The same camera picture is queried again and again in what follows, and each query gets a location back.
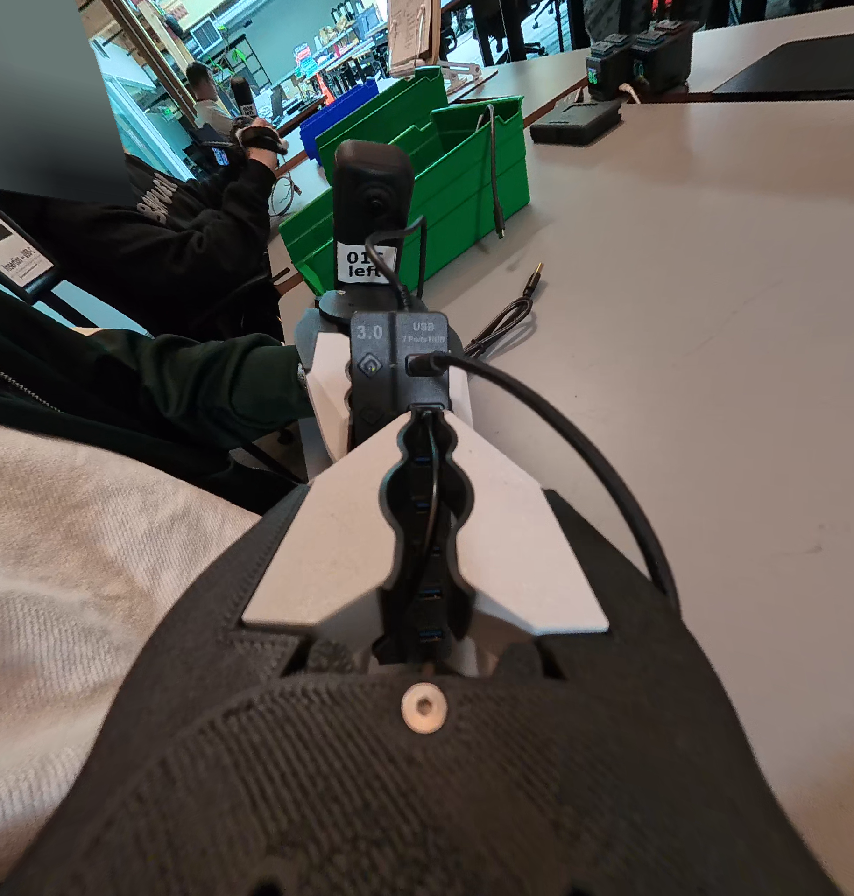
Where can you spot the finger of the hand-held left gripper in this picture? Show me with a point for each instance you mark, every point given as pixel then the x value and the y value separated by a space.
pixel 329 392
pixel 458 392

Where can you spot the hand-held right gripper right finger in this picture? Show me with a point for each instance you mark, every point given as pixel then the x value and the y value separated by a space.
pixel 532 567

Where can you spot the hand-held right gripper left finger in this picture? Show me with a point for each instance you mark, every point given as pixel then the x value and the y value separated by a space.
pixel 315 567

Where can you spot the long black multiport hub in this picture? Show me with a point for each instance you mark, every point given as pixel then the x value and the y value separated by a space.
pixel 378 336

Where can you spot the green plastic bin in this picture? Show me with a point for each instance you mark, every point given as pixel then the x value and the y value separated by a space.
pixel 455 210
pixel 378 112

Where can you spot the person's left forearm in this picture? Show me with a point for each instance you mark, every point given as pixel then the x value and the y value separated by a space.
pixel 223 385

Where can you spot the grey desk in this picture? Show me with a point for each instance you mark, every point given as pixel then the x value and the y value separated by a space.
pixel 714 350

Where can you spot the black desk pad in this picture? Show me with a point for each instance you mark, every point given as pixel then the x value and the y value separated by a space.
pixel 805 70

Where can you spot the blue storage bin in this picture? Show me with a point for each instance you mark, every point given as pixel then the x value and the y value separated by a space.
pixel 329 119

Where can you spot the cardboard card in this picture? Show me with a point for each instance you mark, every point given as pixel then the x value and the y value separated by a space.
pixel 413 35

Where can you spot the small black device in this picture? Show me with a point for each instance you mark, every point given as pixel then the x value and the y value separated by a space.
pixel 574 124

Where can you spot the black battery charger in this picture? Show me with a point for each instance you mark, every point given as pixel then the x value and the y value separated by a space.
pixel 651 56

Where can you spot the black framed marker sign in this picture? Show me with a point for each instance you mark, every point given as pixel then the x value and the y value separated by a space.
pixel 13 259

